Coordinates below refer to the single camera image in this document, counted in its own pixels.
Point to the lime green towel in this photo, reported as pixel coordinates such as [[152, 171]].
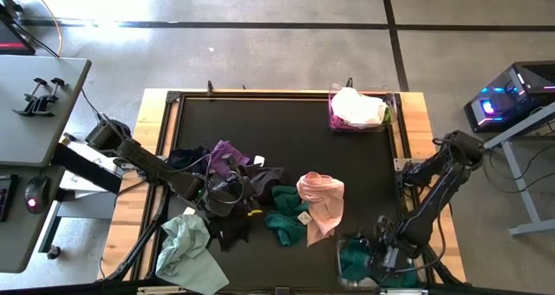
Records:
[[386, 115]]

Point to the mint green towel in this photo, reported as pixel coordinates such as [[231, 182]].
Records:
[[186, 256]]

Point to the grey desk with clamps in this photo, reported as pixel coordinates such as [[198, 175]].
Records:
[[34, 130]]

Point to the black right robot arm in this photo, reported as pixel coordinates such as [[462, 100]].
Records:
[[425, 217]]

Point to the black mounting bar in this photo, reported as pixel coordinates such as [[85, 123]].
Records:
[[86, 169]]

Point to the silver metal mounting plate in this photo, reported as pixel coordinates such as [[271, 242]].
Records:
[[402, 164]]

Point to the black computer mouse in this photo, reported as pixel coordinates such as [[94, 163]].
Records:
[[37, 193]]

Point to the dark navy towel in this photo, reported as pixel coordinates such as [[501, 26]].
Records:
[[184, 156]]

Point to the black keyboard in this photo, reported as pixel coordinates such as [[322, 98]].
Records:
[[6, 197]]

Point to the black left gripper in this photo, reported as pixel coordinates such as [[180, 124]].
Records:
[[225, 197]]

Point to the magenta towel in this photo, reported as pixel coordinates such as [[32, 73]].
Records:
[[336, 122]]

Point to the black towel with yellow tag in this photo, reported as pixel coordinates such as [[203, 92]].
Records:
[[230, 232]]

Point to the grey desk with mouse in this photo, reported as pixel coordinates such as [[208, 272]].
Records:
[[17, 243]]

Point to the grey metal-legged desk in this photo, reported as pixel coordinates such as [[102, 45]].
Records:
[[516, 173]]

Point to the light pink towel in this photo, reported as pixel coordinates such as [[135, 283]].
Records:
[[323, 199]]

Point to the clear plastic basket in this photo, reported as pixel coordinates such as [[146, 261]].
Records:
[[331, 91], [422, 279]]

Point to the teal towel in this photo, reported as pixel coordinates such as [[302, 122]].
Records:
[[284, 225], [353, 260]]

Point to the dark brown-purple towel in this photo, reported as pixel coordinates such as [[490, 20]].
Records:
[[266, 178]]

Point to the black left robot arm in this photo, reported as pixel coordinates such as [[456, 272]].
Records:
[[143, 160]]

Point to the purple towel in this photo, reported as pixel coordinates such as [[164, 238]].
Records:
[[225, 149]]

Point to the black desk clamp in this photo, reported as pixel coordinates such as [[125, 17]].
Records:
[[50, 97], [28, 104]]

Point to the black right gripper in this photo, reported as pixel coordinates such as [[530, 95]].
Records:
[[390, 247]]

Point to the white towel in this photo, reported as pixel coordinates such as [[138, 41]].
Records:
[[357, 108]]

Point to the black computer tower with lights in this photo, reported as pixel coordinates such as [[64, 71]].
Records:
[[503, 100]]

